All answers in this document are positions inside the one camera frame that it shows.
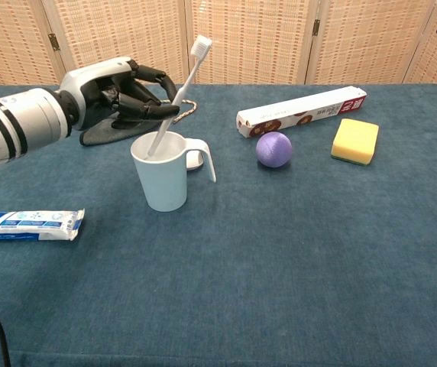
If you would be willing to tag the brass screen hinge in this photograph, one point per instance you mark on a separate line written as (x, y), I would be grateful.
(316, 27)
(54, 42)

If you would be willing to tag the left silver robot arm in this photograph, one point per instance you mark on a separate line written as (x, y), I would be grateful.
(16, 126)

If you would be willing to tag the purple ball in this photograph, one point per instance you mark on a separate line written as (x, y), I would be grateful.
(274, 150)

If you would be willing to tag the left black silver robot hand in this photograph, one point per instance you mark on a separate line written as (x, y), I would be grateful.
(100, 91)

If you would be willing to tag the blue white toothpaste tube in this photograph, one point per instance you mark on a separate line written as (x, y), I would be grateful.
(31, 225)

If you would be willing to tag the yellow sponge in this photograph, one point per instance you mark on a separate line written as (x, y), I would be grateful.
(356, 140)

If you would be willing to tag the white toothbrush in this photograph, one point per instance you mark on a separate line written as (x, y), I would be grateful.
(190, 78)

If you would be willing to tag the white computer mouse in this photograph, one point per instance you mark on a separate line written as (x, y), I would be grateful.
(195, 162)

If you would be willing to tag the gray folded cloth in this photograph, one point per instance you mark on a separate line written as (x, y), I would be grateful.
(100, 135)

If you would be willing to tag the blue tablecloth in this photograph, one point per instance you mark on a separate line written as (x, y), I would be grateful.
(218, 267)

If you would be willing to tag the long white wrap box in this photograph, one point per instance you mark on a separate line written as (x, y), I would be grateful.
(295, 111)

